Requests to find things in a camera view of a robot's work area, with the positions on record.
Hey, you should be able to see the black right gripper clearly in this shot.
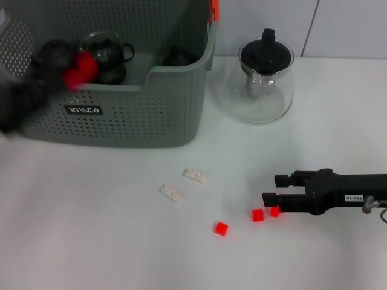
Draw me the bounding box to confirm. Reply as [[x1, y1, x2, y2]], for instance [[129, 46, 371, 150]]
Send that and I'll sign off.
[[261, 167, 387, 216]]

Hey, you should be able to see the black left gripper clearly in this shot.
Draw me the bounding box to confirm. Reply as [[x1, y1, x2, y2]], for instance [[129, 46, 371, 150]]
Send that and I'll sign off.
[[0, 56, 75, 134]]

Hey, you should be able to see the dark red curved brick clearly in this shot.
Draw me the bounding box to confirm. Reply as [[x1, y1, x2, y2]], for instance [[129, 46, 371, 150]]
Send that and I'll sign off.
[[62, 53, 100, 91]]

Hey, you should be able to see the glass teacup with black base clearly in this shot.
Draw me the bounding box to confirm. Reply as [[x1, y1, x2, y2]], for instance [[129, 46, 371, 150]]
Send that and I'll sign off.
[[95, 63, 128, 85], [163, 47, 197, 67], [79, 31, 136, 71]]

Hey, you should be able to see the grey-green perforated storage bin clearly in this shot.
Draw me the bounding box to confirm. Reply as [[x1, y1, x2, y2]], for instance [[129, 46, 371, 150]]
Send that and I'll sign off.
[[0, 0, 219, 149]]

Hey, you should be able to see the dark clay teapot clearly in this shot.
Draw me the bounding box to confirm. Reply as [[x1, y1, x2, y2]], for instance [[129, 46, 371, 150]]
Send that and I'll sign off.
[[31, 38, 78, 73]]

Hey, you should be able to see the white building brick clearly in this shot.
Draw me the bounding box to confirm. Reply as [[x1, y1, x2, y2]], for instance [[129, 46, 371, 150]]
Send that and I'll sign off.
[[159, 184, 184, 205], [183, 168, 210, 184]]

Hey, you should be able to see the glass teapot with black lid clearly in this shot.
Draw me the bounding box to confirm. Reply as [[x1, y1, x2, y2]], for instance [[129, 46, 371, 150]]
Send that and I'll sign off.
[[225, 28, 296, 124]]

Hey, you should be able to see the orange plastic object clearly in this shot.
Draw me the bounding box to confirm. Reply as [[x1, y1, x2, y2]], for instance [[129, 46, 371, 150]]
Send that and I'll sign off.
[[208, 0, 220, 22]]

